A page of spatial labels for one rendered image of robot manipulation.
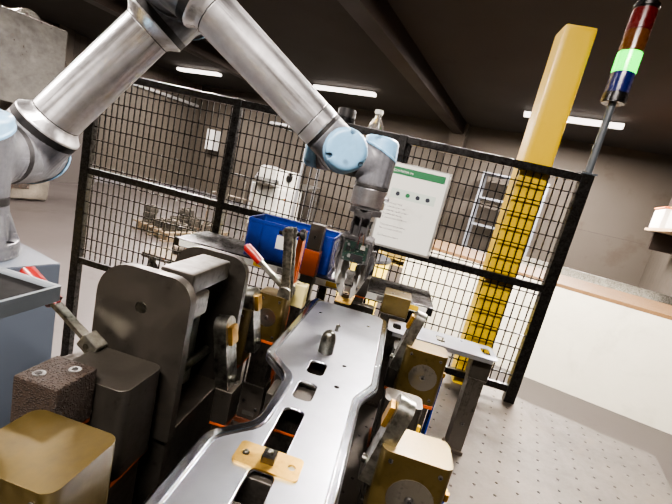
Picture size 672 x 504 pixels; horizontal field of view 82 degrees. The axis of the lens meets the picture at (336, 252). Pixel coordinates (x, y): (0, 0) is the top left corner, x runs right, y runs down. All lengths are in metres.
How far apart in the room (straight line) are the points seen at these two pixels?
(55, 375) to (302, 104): 0.49
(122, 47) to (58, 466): 0.66
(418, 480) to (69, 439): 0.38
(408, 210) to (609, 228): 6.79
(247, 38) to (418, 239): 0.96
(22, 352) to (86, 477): 0.47
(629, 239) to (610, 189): 0.89
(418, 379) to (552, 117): 1.02
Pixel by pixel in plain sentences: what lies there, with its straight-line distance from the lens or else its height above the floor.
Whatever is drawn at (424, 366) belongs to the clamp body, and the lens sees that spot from 0.87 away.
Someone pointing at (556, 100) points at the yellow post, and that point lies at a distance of 1.56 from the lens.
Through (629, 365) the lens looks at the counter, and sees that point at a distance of 4.08.
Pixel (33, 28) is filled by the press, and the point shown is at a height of 2.27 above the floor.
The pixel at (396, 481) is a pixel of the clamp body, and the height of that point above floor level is 1.01.
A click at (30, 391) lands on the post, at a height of 1.09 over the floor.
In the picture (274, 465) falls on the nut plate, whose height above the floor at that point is 1.00.
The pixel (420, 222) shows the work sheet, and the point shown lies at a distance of 1.42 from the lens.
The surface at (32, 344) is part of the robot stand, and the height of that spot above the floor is 0.95.
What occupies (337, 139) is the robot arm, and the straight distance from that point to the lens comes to 0.65.
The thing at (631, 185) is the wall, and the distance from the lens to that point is 8.12.
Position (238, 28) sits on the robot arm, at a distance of 0.69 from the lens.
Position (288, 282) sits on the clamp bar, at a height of 1.09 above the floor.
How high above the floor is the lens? 1.35
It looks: 11 degrees down
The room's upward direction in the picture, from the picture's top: 13 degrees clockwise
